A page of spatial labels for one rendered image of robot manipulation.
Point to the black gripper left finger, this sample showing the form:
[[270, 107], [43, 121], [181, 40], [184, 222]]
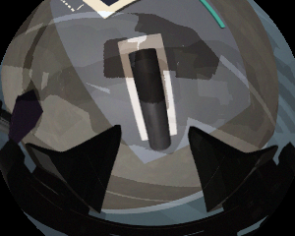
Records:
[[85, 168]]

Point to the tan square tile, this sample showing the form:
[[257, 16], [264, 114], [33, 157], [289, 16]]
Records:
[[106, 8]]

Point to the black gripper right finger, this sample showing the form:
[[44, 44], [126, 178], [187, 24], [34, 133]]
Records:
[[222, 168]]

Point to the green trowel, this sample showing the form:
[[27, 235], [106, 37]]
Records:
[[213, 14]]

